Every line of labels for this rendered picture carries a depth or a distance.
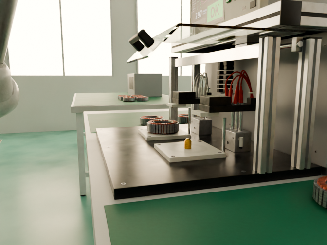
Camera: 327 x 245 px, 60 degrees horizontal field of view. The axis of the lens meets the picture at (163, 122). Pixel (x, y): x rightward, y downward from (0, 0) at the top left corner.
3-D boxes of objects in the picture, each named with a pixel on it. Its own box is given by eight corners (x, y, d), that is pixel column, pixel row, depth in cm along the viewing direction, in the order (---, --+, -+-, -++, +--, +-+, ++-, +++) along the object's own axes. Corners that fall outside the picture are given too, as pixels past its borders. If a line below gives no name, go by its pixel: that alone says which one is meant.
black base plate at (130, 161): (114, 200, 52) (114, 188, 52) (96, 133, 113) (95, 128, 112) (320, 175, 65) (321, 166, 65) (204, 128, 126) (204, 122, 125)
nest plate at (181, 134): (146, 140, 90) (146, 137, 90) (137, 132, 105) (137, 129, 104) (190, 138, 94) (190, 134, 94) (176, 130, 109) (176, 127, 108)
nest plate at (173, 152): (169, 162, 67) (169, 157, 67) (154, 148, 82) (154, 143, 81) (226, 157, 72) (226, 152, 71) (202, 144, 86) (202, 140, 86)
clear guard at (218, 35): (147, 57, 49) (147, 21, 48) (126, 63, 72) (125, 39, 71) (303, 60, 58) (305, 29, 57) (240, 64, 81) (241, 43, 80)
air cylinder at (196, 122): (198, 135, 99) (198, 119, 98) (190, 131, 106) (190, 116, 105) (211, 134, 101) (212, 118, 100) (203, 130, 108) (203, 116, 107)
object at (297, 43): (297, 51, 59) (298, 36, 59) (189, 63, 118) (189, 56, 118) (303, 51, 60) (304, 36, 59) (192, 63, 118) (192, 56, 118)
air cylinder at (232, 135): (234, 152, 76) (235, 132, 75) (221, 146, 83) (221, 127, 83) (250, 151, 78) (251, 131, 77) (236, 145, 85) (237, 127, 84)
